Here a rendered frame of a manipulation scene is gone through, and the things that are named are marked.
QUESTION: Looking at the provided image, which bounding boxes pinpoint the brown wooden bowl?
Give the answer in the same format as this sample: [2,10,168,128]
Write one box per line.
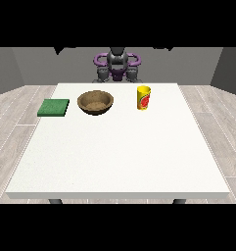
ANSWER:
[76,89,115,117]

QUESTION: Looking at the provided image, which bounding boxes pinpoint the grey robot trunk purple rings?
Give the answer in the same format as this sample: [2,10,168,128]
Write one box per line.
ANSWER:
[91,47,144,84]

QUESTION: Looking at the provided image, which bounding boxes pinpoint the yellow cup with melon print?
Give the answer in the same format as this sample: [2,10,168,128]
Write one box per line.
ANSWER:
[136,85,152,112]

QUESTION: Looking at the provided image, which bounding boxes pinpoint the green square pad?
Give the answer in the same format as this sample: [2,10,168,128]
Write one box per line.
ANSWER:
[36,98,71,118]

